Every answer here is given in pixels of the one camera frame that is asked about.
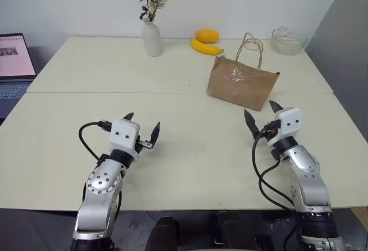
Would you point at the yellow banana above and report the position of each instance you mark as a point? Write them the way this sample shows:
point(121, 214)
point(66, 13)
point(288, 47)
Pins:
point(205, 48)

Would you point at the white ceramic vase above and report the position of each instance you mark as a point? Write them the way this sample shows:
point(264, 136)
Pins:
point(151, 40)

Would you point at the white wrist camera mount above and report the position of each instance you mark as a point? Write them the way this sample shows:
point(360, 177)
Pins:
point(124, 134)
point(289, 123)

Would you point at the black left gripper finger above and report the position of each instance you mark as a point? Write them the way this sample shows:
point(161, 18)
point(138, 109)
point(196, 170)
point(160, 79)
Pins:
point(129, 116)
point(155, 132)

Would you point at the orange fruit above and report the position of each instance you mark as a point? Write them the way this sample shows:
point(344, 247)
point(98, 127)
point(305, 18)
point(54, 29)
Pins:
point(207, 36)

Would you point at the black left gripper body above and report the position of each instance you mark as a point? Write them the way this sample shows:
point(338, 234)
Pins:
point(142, 143)

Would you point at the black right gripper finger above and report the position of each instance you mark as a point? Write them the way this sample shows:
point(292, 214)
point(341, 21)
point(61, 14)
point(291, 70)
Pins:
point(251, 124)
point(275, 107)

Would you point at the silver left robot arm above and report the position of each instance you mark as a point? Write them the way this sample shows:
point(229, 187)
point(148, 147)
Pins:
point(100, 185)

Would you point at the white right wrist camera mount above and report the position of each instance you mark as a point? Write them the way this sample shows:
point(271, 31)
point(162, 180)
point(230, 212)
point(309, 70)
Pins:
point(289, 123)

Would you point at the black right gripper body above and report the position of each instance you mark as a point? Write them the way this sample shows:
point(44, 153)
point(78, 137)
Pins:
point(269, 131)

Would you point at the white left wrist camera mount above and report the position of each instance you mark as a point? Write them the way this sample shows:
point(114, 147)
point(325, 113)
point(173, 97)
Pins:
point(124, 134)

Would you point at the brown paper bag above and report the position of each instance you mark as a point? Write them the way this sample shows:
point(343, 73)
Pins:
point(243, 81)

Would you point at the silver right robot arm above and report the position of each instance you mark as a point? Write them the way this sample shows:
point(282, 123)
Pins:
point(307, 173)

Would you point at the clear glass bowl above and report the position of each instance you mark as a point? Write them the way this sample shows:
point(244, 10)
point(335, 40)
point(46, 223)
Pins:
point(287, 42)

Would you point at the open laptop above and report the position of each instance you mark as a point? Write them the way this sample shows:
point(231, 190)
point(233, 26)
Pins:
point(14, 64)

